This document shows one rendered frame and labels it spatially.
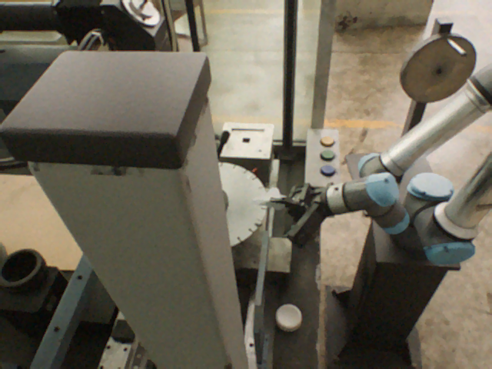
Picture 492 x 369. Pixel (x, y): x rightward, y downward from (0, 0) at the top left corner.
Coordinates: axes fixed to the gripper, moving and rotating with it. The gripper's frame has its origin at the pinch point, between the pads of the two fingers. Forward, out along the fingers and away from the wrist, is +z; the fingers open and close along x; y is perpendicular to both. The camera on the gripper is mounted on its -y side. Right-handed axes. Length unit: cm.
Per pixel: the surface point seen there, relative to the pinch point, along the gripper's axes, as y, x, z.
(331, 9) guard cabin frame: 50, 28, -25
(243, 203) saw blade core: 3.2, 5.4, 5.8
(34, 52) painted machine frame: -23, 65, -9
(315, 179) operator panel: 22.7, -8.4, -5.2
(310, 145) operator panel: 37.8, -5.6, -1.0
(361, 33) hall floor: 305, -77, 53
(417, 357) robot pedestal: 15, -111, 1
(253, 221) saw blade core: -2.3, 2.7, 1.9
